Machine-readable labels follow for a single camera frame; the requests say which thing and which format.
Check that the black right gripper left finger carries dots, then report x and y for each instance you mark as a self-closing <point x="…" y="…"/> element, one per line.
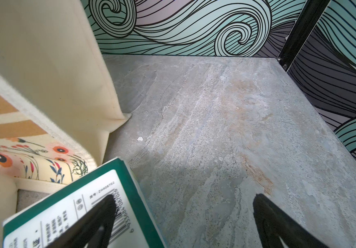
<point x="93" y="230"/>

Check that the green white tissue pack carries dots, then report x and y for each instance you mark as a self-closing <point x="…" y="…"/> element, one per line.
<point x="42" y="223"/>

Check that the black corner frame post right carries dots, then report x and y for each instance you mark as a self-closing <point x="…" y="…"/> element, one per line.
<point x="302" y="29"/>

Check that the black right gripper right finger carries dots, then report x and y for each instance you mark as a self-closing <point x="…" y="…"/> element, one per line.
<point x="276" y="229"/>

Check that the floral canvas tote bag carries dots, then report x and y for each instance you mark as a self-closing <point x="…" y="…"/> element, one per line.
<point x="58" y="103"/>

